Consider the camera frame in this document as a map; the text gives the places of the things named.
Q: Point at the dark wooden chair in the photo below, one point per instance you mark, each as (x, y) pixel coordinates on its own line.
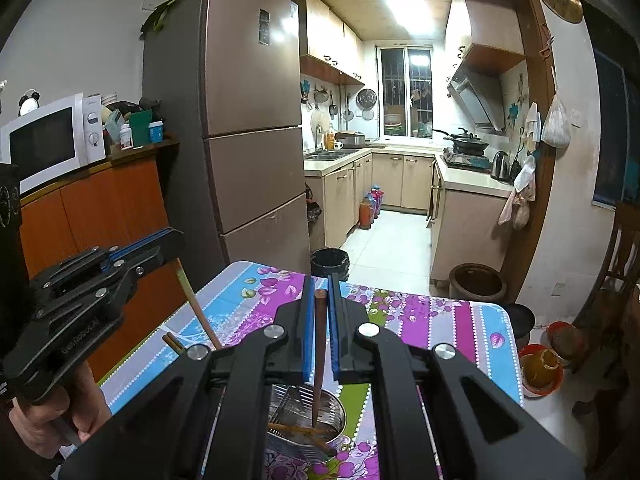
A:
(622, 240)

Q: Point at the beige wall cabinets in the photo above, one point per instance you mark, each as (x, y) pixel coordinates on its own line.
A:
(325, 35)

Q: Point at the green cloth bag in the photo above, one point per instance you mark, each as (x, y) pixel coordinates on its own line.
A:
(157, 15)

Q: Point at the white wall switch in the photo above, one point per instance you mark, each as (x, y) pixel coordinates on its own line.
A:
(577, 118)

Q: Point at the kitchen window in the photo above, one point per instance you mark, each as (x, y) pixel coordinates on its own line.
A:
(405, 92)

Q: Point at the beige cabinet above hood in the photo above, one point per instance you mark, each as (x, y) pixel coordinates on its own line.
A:
(492, 25)

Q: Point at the black alarm clock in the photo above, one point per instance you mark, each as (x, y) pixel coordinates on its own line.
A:
(28, 103)

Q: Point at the blue perforated utensil holder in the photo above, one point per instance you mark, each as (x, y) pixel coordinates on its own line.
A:
(332, 405)

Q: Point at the white pill bottle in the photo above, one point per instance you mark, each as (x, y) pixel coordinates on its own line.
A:
(125, 137)

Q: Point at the hanging kitchen cloths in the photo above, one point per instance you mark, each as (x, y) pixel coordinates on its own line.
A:
(520, 195)

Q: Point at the black trash bin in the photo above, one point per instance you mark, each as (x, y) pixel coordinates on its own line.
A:
(329, 265)

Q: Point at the hanging round strainer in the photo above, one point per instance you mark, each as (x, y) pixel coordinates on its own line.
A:
(367, 100)

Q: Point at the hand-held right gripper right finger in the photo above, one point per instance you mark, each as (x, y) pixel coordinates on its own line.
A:
(336, 340)

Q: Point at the green box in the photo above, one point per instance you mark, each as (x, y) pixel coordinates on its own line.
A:
(140, 126)

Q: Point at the person's left hand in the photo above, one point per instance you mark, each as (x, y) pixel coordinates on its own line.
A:
(50, 420)

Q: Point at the brown refrigerator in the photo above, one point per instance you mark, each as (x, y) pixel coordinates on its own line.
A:
(250, 85)

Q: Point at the brown ceramic jar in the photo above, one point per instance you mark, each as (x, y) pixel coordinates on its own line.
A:
(475, 285)

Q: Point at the orange wooden cabinet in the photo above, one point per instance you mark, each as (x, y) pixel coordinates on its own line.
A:
(85, 220)

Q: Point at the steel kitchen sink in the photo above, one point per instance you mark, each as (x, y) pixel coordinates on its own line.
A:
(330, 154)

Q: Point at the beige kitchen base cabinets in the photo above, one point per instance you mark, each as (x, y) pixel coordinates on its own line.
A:
(465, 225)

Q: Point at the brown basin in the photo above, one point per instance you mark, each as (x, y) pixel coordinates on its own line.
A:
(565, 340)

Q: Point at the black bucket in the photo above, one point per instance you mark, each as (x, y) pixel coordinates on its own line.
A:
(520, 322)

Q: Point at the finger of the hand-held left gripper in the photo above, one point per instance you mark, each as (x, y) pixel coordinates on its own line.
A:
(115, 285)
(135, 246)

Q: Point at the steel electric kettle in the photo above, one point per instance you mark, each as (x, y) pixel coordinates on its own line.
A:
(500, 166)

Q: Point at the white microwave oven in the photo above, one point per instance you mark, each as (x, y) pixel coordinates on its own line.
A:
(45, 145)

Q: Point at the orange basin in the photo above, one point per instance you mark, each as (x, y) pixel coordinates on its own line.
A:
(540, 370)

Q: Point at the gas stove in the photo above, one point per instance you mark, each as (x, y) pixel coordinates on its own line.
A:
(467, 161)

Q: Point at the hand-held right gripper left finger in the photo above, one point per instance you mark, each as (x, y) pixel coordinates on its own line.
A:
(310, 340)

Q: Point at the floral striped tablecloth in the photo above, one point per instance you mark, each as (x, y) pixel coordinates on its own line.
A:
(425, 320)

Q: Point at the black wok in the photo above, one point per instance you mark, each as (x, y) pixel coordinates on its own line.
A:
(469, 143)

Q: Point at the pink thermos flask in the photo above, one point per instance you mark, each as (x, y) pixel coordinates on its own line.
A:
(377, 201)

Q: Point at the white hanging plastic bag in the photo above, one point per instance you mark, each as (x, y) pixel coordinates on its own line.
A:
(555, 124)

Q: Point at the teal plastic container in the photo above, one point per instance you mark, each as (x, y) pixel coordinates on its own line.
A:
(155, 132)

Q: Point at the steel range hood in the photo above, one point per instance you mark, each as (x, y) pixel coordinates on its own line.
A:
(475, 95)

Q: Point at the dark barred window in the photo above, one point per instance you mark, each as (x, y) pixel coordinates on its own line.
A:
(612, 125)

